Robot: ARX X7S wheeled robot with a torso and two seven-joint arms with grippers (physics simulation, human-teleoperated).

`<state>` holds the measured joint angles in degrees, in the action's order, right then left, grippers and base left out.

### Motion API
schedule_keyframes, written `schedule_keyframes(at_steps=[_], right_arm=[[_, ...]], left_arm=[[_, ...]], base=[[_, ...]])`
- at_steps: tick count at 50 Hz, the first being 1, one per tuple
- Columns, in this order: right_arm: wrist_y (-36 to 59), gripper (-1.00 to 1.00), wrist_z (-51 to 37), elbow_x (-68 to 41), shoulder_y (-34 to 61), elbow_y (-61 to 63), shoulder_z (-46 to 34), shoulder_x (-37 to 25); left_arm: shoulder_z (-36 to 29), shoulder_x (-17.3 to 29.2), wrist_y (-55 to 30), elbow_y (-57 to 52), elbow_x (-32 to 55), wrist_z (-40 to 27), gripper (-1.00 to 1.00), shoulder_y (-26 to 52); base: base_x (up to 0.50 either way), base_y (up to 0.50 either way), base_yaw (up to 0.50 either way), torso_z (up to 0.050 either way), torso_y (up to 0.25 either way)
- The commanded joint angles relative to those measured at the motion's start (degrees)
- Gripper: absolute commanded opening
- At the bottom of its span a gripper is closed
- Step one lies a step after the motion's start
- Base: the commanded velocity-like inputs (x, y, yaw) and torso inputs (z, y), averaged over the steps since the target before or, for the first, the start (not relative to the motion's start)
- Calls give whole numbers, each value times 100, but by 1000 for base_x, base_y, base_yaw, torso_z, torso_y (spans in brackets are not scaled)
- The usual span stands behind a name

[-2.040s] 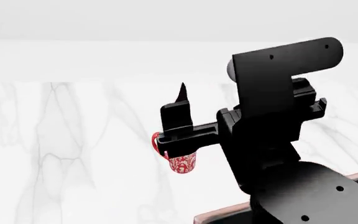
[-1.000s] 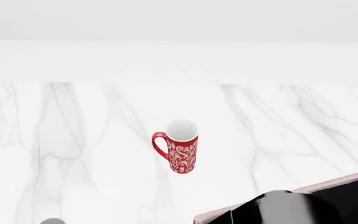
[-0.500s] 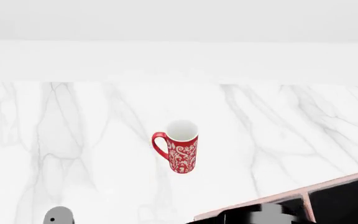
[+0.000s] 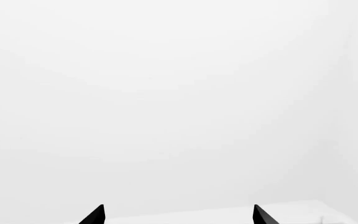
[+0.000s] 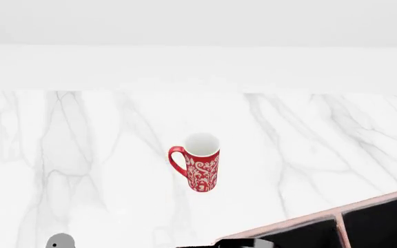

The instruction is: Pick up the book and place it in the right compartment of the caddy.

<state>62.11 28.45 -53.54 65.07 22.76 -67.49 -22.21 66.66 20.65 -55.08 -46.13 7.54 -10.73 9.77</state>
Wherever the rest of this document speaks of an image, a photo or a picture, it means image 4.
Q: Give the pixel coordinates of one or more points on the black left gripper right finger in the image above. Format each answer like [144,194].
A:
[262,217]

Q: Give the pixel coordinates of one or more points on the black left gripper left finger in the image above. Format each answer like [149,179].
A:
[96,216]

